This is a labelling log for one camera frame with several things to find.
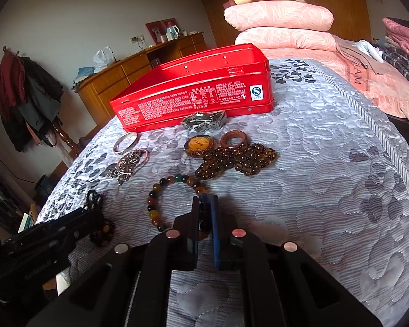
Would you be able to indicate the silver metal watch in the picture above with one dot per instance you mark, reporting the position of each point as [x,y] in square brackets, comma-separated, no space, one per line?
[204,121]

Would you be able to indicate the white crumpled cloth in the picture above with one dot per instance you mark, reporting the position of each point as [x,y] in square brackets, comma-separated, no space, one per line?
[368,49]

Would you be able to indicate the wooden coat rack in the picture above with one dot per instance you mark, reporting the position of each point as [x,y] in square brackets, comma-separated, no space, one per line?
[64,138]

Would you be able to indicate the light blue cloth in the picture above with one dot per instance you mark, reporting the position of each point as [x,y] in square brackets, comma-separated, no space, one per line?
[85,75]

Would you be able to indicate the blue bin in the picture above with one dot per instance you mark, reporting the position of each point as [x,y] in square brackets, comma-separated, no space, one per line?
[44,185]

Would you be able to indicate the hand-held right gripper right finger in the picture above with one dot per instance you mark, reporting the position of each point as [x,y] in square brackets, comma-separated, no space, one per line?
[216,245]

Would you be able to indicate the red tin box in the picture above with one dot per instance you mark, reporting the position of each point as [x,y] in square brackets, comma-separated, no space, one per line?
[191,98]

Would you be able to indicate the pink folded cloth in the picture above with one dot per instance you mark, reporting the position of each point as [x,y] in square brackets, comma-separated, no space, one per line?
[405,37]

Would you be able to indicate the wooden dresser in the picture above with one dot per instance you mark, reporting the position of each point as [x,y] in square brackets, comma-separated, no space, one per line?
[105,88]

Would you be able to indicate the wall power outlet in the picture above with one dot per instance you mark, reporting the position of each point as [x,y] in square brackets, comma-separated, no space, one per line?
[137,38]

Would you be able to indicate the pink bed blanket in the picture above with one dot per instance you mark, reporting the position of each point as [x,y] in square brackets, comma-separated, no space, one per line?
[378,85]

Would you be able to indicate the white plastic bag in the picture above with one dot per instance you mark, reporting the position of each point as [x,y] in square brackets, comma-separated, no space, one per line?
[104,58]

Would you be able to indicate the pink bangle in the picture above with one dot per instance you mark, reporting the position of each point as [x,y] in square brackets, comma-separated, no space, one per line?
[146,156]

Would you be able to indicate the stack of books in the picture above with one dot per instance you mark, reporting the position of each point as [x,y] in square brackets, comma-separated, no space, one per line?
[29,219]

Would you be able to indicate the pink pillow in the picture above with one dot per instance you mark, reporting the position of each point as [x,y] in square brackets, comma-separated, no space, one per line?
[279,17]
[286,39]

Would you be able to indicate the silver bangle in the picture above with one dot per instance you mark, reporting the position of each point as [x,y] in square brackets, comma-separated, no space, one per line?
[116,147]

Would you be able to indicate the plaid folded clothes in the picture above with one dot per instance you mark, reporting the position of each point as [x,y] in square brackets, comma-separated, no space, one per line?
[404,66]

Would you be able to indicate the red picture frame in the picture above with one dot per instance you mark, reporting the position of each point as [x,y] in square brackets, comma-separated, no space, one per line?
[153,29]

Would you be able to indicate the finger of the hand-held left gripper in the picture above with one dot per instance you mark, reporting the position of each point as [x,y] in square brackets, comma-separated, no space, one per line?
[93,200]

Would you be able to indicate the dark hanging coats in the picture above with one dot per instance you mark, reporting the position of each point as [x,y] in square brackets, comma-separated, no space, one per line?
[27,92]

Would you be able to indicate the white electric kettle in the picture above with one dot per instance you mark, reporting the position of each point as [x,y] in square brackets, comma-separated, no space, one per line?
[172,32]

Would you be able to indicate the brown lettered cloth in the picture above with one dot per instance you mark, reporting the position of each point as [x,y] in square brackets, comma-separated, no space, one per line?
[356,63]

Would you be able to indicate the grey quilted bed cover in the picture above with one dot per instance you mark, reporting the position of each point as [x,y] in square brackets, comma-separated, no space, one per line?
[327,177]

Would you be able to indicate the round amber pendant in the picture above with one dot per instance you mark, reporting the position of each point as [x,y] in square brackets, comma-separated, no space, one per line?
[201,145]

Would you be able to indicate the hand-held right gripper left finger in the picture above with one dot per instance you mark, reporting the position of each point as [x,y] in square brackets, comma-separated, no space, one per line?
[192,245]

